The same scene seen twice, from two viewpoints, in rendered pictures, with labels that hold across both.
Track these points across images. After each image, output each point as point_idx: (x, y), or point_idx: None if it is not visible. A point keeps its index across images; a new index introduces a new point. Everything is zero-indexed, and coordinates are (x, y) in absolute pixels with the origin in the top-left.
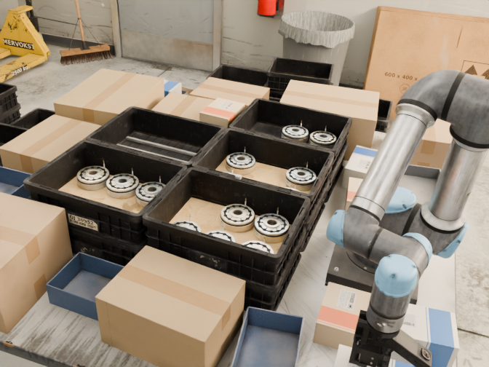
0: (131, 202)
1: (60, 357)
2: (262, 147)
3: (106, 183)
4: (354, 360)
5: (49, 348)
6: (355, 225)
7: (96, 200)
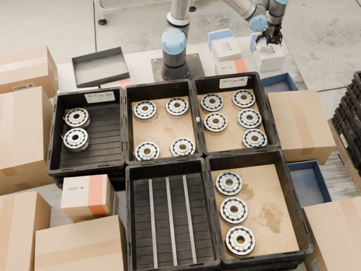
0: (242, 197)
1: (348, 176)
2: (129, 138)
3: (244, 219)
4: (280, 41)
5: (349, 185)
6: (262, 11)
7: (259, 221)
